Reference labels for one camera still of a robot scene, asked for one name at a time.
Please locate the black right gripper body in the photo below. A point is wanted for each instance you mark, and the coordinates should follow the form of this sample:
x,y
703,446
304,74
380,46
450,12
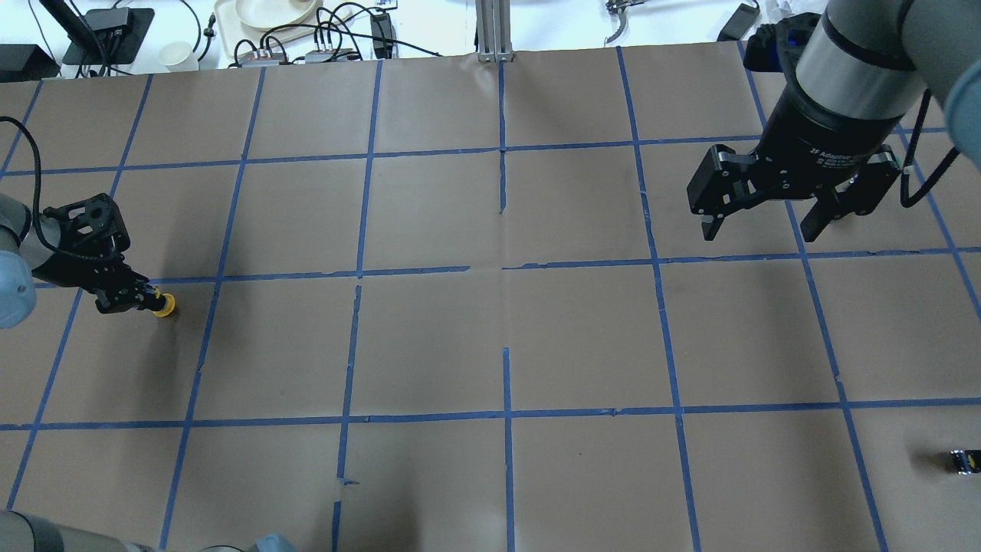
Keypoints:
x,y
821,136

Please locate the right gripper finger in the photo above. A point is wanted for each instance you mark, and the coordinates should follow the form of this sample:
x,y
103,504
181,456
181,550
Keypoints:
x,y
714,214
828,207

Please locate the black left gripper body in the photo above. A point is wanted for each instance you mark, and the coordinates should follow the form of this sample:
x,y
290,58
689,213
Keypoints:
x,y
74,267

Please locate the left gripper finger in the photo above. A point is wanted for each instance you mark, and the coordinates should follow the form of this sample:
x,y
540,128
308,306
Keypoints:
x,y
115,304
131,287

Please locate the yellow push button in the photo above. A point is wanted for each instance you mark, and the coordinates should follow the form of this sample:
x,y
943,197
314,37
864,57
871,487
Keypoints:
x,y
160,304

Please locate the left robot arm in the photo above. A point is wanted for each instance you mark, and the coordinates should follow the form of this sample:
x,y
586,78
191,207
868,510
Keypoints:
x,y
18,286

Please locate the black power adapter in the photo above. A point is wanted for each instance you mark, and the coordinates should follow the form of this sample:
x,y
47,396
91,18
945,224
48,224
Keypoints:
x,y
743,18

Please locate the white paper cup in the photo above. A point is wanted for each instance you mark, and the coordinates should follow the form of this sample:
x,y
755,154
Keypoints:
x,y
178,56

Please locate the beige tray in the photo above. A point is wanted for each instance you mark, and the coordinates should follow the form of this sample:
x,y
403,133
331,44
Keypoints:
x,y
237,20

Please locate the aluminium frame post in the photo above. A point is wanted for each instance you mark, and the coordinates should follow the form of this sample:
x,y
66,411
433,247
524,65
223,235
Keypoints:
x,y
493,31

